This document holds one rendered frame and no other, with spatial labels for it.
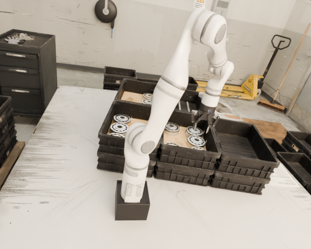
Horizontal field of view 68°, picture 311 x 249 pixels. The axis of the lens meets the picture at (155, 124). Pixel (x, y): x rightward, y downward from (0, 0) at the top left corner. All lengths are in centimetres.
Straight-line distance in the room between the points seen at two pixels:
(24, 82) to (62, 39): 203
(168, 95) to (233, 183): 72
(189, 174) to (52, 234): 67
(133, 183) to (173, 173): 35
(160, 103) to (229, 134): 90
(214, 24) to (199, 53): 406
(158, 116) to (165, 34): 383
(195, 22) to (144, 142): 40
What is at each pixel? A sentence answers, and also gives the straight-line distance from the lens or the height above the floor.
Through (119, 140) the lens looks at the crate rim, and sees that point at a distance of 110.
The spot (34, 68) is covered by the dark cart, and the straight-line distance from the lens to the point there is 262.
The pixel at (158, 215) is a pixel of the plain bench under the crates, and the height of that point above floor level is 70.
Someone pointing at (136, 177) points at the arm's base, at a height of 94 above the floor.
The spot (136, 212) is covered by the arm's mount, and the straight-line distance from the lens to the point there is 102.
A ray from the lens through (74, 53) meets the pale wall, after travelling 460.
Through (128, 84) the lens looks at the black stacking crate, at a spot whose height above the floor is 89.
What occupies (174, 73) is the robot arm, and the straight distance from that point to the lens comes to 73.
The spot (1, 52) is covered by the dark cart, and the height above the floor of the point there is 81.
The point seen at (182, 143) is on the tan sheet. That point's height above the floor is 83.
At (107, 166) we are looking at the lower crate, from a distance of 123.
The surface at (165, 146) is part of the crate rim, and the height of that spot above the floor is 93.
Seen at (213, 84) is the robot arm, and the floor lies 124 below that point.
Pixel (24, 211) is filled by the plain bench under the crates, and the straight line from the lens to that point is 112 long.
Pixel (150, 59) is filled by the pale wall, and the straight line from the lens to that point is 459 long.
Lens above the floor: 155
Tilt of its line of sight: 30 degrees down
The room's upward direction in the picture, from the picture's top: 11 degrees clockwise
